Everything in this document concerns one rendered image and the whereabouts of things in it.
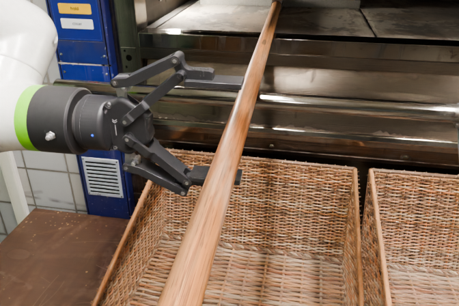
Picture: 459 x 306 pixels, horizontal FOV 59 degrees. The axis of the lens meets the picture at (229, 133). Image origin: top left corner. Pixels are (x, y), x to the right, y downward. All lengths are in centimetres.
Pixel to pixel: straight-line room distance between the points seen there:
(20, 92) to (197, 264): 37
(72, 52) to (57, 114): 64
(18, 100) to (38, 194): 98
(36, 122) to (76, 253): 79
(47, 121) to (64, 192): 94
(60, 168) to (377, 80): 100
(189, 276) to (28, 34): 46
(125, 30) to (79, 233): 64
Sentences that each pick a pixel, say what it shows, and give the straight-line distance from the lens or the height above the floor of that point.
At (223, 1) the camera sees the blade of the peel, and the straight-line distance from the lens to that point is 151.
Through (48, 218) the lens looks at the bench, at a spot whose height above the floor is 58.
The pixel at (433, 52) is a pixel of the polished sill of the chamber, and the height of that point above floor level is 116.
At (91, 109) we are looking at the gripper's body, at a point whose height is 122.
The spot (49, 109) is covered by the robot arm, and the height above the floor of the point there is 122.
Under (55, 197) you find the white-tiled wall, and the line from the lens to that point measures 152.
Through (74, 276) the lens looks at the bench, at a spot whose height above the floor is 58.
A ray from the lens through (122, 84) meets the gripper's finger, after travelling 53.
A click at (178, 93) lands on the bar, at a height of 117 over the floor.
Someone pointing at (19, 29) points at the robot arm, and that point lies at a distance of 66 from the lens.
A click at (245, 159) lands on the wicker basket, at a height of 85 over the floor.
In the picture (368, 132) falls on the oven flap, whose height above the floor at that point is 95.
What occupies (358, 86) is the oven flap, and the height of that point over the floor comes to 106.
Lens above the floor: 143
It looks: 27 degrees down
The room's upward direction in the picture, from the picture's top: straight up
